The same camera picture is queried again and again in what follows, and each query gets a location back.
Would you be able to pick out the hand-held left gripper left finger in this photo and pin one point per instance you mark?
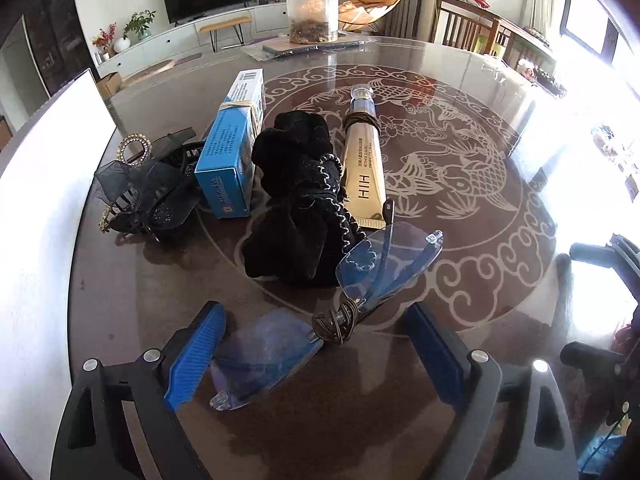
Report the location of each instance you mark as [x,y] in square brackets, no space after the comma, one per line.
[192,360]

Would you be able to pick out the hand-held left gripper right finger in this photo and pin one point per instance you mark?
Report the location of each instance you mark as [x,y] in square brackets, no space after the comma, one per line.
[435,355]

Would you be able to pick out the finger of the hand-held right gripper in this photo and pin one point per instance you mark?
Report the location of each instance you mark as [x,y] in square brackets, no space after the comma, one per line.
[592,254]
[590,357]

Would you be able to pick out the rimless clear glasses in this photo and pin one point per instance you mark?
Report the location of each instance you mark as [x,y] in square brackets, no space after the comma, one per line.
[260,355]

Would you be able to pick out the long white cardboard box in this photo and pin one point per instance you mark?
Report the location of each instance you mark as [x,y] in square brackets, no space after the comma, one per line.
[40,260]

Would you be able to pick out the brown patterned glass desktop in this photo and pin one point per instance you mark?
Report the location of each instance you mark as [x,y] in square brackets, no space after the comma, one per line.
[475,210]

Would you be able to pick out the black velvet scrunchie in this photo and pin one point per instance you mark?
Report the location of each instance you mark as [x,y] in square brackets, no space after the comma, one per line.
[292,145]
[295,245]

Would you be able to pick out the black mesh bow hair claw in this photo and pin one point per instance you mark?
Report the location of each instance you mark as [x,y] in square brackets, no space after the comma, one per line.
[150,190]

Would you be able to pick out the gold cream tube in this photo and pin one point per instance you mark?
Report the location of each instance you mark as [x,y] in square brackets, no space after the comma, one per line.
[365,175]

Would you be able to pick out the blue carton box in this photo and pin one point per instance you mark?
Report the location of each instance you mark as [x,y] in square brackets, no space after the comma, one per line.
[225,160]

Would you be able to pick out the wooden slatted chair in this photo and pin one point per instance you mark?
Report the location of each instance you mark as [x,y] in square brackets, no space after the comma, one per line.
[462,22]
[520,42]

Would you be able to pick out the brown cardboard box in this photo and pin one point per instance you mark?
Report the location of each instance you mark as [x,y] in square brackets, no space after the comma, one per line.
[110,85]

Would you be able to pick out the beige pet bed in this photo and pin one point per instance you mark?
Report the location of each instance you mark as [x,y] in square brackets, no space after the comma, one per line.
[150,72]

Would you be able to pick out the white television cabinet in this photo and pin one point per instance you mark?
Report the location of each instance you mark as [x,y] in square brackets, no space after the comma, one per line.
[165,42]

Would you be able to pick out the round white vase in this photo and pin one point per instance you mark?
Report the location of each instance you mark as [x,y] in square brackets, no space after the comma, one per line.
[121,45]

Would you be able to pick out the plastic wrapped flat package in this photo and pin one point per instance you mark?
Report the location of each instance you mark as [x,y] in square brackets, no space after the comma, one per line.
[280,49]

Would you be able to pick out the red flowers in vase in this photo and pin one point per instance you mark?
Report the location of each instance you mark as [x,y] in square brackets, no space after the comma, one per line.
[104,37]

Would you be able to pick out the wooden bench with metal legs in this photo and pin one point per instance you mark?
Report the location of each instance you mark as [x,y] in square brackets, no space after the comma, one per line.
[222,24]

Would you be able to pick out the green potted plant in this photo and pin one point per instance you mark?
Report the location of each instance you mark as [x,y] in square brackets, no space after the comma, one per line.
[140,22]

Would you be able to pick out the dark glass display cabinet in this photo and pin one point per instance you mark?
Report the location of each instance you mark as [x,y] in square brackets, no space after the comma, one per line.
[55,30]

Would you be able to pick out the clear jar with black lid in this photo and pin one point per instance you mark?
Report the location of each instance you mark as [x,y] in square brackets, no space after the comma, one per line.
[311,15]

